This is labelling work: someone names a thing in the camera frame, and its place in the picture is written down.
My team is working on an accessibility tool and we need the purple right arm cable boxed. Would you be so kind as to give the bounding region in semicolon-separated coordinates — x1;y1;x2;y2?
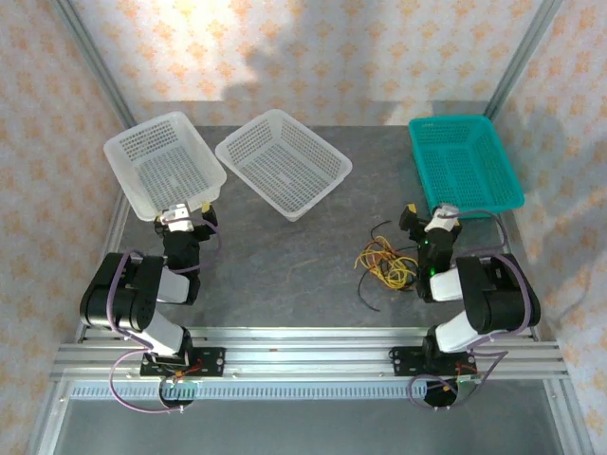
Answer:
408;210;530;411

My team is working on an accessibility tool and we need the white perforated plastic basket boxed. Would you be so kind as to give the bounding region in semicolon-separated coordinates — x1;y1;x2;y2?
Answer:
102;111;228;222
214;108;354;223

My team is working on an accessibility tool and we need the aluminium frame post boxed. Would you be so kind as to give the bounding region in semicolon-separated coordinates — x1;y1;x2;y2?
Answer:
51;0;138;129
486;0;563;124

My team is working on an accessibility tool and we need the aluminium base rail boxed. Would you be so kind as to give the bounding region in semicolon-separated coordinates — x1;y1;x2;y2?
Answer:
49;325;568;383

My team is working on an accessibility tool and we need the grey slotted cable duct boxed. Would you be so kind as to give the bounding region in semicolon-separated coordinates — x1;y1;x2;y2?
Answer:
68;381;428;402

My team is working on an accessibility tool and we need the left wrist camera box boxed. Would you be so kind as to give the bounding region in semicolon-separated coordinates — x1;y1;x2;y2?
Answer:
157;203;193;233

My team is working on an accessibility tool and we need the tangle of coloured wires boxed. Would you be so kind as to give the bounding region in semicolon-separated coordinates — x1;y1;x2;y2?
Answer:
378;245;421;290

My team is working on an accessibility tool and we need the small circuit board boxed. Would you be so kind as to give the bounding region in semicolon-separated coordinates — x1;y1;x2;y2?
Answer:
445;373;484;404
160;377;200;400

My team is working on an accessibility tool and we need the teal perforated plastic basket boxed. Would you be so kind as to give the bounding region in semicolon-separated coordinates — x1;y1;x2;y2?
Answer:
408;115;525;220

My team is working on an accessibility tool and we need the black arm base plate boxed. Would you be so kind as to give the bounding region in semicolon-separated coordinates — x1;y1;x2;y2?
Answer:
389;345;480;378
140;347;227;379

